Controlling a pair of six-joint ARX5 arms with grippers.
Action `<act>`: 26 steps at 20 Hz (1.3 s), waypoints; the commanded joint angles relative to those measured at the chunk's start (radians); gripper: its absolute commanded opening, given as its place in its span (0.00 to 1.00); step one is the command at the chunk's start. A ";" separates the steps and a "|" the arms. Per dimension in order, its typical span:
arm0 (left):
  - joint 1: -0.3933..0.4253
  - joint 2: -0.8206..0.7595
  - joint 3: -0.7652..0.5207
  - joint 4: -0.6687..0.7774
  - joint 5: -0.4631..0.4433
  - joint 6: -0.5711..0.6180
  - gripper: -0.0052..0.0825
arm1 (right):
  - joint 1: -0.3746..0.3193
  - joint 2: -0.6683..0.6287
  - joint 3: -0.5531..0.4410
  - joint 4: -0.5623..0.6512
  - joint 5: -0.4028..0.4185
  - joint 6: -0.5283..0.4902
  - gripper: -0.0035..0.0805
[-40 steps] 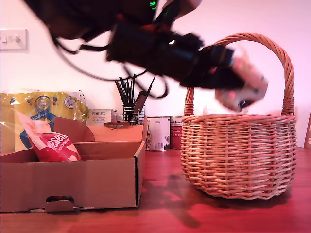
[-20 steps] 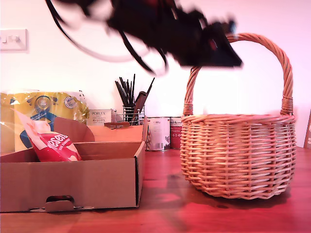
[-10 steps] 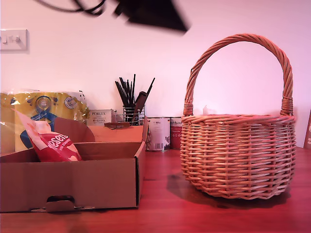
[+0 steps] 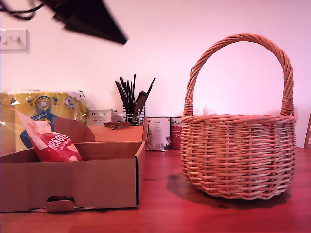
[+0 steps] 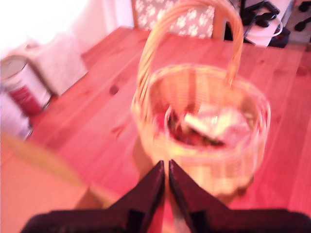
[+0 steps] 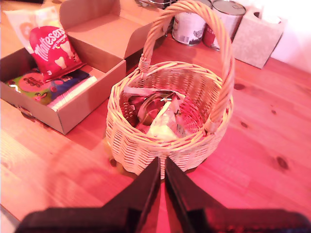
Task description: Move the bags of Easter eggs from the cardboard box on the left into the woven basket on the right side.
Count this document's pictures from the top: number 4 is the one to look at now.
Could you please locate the brown cardboard box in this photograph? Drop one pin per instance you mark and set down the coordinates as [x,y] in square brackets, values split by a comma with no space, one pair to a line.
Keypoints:
[73,182]

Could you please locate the small white Porlex box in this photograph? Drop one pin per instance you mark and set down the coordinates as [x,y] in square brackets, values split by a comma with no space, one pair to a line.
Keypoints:
[99,115]

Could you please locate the white tin can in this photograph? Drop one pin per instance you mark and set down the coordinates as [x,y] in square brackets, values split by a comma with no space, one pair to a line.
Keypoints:
[159,136]

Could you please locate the yellow kitchen towel pack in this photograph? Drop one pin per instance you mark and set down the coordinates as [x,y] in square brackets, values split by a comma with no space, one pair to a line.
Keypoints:
[43,104]

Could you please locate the thin black stick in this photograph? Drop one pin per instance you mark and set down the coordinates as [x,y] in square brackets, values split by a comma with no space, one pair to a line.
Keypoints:
[150,85]
[124,91]
[121,93]
[134,87]

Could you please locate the white wall light switch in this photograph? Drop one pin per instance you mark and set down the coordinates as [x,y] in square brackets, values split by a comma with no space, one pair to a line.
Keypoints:
[14,44]

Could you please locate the red and pink candy bag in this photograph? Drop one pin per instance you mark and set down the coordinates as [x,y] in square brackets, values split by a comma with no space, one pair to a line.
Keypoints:
[56,145]

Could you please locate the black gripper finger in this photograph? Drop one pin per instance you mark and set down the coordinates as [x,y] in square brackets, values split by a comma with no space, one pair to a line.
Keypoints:
[92,19]

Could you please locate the wooden board with white dots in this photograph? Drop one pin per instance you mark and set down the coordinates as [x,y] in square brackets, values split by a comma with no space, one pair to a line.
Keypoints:
[308,138]

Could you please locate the red tin can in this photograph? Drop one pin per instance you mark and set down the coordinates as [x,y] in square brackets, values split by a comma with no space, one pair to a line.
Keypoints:
[175,136]

